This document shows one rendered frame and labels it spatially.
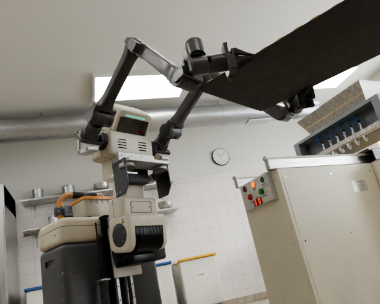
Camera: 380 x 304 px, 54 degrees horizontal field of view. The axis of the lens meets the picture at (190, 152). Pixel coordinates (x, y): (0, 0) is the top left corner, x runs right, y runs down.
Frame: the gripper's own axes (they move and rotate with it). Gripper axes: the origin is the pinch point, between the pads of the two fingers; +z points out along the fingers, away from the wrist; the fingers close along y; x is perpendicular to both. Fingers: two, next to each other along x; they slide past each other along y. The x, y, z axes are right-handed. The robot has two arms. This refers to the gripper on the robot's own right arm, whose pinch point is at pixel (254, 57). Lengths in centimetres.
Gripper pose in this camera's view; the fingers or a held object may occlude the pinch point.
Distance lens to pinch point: 121.0
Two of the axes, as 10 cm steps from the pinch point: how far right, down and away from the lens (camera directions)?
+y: -1.8, -9.3, 3.2
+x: 0.0, 3.3, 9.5
